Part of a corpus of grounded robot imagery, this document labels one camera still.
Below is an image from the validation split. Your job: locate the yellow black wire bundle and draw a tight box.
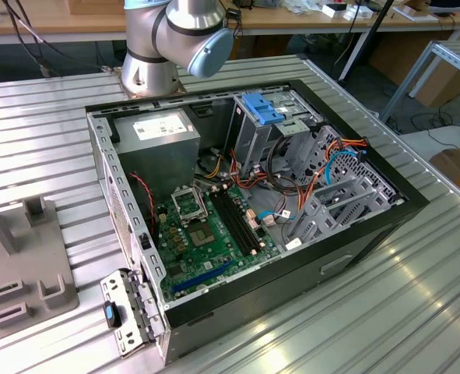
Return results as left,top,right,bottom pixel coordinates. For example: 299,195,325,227
204,153,231,181

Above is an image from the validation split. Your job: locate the black cable loop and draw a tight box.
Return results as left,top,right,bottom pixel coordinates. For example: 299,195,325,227
265,136,293,188

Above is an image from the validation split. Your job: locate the black open PC case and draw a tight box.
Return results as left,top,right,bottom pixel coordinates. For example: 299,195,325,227
84,79,430,367

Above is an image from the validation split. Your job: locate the white flat board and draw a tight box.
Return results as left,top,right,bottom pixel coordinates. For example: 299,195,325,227
399,124,460,164

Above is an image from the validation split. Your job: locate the cardboard box on desk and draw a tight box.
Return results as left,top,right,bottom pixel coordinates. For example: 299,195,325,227
66,0,126,16

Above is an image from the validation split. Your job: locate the gray power supply unit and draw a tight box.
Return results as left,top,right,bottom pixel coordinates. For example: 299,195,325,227
111,108,202,200

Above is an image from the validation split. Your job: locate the CPU socket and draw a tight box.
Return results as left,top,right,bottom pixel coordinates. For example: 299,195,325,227
170,185,209,224

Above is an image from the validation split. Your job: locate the blue expansion slot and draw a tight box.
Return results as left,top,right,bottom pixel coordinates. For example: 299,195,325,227
171,259,233,294

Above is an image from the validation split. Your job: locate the red black twisted wire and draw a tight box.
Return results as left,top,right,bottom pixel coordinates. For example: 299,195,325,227
129,173,157,239

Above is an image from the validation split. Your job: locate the orange power wire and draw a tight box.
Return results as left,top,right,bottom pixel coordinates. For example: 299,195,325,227
296,135,370,214

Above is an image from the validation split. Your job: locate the red orange wire bundle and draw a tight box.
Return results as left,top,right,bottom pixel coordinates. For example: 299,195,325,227
228,150,272,192

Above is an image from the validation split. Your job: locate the brown cardboard box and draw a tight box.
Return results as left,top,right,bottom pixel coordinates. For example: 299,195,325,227
411,58,460,109

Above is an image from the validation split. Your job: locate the black latch blue stripe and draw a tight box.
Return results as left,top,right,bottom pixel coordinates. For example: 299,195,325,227
102,299,124,329

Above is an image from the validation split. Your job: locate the short blue data wire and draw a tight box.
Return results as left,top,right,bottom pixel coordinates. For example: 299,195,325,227
258,208,293,229

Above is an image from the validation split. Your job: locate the long wooden desk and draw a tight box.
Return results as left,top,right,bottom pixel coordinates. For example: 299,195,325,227
0,0,460,44

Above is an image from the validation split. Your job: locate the black RAM slot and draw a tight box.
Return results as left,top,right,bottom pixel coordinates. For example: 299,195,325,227
210,191,254,257
220,189,261,251
215,190,257,254
225,188,265,249

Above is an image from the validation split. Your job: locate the gray parts rack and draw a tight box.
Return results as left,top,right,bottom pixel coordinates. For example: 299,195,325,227
0,181,79,344

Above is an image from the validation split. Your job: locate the gray metal disk bay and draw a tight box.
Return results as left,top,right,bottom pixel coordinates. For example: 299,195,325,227
287,177,406,251

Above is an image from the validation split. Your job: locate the blue plastic drive bracket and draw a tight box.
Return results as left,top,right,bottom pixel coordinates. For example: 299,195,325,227
241,92,288,125

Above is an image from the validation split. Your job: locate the green motherboard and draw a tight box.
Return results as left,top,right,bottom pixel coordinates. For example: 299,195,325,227
154,182,284,302

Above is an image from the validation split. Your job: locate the long blue data wire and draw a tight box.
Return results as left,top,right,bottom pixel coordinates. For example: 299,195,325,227
325,150,367,185

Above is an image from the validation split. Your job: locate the small white box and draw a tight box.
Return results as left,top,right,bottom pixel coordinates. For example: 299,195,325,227
321,2,349,19
342,5,374,21

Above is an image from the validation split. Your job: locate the gray metal shelf frame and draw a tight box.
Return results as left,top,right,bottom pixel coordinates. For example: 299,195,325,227
380,38,460,126

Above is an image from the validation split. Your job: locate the hinged metal slot cover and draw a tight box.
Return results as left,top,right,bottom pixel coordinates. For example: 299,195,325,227
99,267,167,358

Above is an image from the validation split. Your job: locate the tall gray drive cage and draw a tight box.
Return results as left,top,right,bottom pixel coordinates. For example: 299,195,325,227
229,90,321,181

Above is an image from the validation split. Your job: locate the square motherboard chip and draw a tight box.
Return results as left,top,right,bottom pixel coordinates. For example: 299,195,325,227
188,224,218,249

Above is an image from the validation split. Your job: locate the cardboard box with label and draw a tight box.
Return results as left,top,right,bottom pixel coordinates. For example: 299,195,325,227
429,146,460,198

